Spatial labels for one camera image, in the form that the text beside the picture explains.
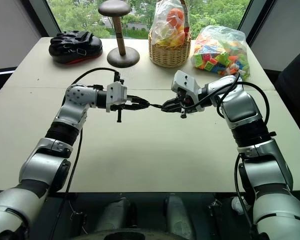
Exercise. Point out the clear plastic bag of toys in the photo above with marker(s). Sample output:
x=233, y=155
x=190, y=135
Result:
x=162, y=22

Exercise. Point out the small white object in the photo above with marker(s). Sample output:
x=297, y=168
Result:
x=237, y=203

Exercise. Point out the brown wooden stand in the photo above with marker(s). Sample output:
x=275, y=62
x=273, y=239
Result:
x=120, y=37

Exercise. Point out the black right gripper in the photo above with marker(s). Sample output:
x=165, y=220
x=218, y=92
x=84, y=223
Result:
x=186, y=102

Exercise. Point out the orange plastic toy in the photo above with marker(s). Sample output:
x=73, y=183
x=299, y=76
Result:
x=175, y=17

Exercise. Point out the thin black marker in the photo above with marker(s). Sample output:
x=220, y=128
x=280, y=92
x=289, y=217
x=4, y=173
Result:
x=155, y=105

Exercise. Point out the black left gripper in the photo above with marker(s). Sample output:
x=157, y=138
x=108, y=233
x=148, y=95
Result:
x=132, y=103

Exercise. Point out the black boxing pad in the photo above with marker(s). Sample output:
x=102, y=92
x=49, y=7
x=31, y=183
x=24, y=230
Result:
x=75, y=47

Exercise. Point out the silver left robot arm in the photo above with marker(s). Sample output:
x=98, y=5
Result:
x=75, y=110

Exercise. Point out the plastic bag of colourful blocks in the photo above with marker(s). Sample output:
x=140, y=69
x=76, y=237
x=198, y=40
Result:
x=215, y=55

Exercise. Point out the woven wicker basket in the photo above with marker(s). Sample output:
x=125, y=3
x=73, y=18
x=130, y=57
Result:
x=168, y=56

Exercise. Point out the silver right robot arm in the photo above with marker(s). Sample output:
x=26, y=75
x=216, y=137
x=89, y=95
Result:
x=242, y=105

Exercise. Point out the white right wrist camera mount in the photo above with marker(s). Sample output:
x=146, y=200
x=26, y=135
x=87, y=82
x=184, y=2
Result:
x=183, y=81

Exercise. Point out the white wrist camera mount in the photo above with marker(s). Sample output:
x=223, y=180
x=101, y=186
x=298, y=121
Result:
x=183, y=81
x=116, y=93

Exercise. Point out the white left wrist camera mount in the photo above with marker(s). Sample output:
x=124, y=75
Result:
x=116, y=93

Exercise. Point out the dark upholstered chair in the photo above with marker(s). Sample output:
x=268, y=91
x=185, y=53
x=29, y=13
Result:
x=295, y=85

